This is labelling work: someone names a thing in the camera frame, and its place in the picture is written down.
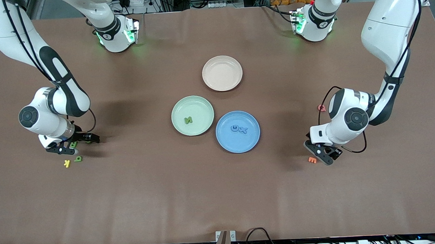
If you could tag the green letter q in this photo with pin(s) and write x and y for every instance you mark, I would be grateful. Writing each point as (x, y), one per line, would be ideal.
(81, 159)

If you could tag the blue letter X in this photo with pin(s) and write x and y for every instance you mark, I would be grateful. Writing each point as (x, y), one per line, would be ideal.
(243, 130)

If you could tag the blue letter G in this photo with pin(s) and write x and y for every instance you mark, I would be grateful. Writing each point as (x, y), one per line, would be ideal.
(232, 128)

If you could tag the green letter N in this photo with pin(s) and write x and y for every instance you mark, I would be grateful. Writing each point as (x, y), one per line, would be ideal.
(188, 120)

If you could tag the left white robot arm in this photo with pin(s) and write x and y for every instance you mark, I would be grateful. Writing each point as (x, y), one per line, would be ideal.
(389, 26)

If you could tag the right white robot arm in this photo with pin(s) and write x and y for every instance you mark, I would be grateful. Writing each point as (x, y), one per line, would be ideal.
(0, 21)

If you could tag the green letter B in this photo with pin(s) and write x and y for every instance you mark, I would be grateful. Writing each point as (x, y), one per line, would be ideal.
(74, 144)

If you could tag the orange letter E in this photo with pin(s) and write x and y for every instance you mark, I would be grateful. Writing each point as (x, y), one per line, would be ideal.
(311, 160)

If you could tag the pink letter Q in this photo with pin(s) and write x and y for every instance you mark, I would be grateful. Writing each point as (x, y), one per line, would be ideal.
(318, 108)

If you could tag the yellow letter k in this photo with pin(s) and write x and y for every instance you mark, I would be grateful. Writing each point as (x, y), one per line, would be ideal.
(67, 163)

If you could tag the blue plate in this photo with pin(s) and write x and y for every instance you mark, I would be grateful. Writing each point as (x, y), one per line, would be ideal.
(238, 143)

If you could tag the brown table cover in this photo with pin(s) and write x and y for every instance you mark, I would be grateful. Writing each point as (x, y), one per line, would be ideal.
(132, 199)

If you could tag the beige plate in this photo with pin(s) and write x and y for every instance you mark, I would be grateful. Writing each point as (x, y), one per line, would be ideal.
(222, 74)

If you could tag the green plate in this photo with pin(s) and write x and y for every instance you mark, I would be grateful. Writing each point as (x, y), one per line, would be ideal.
(198, 108)

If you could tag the silver clamp bracket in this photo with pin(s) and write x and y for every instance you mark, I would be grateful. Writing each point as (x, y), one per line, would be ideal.
(232, 235)

